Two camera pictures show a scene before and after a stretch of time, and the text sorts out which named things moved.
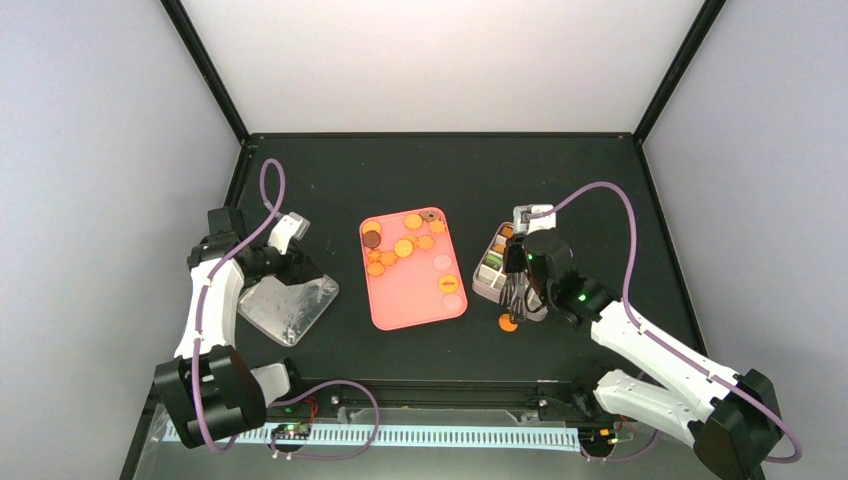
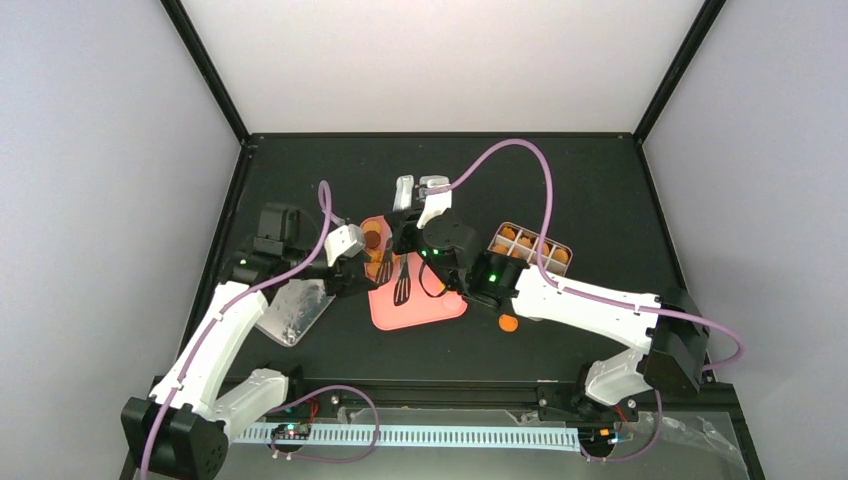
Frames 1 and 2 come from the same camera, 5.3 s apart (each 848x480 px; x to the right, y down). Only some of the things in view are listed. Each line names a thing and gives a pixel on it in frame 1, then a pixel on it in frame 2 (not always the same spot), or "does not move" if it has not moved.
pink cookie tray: x=411 y=270 does not move
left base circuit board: x=292 y=431 does not move
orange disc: x=505 y=323 does not move
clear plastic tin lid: x=288 y=312 does not move
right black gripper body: x=509 y=262 → x=401 y=242
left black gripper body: x=288 y=272 → x=335 y=279
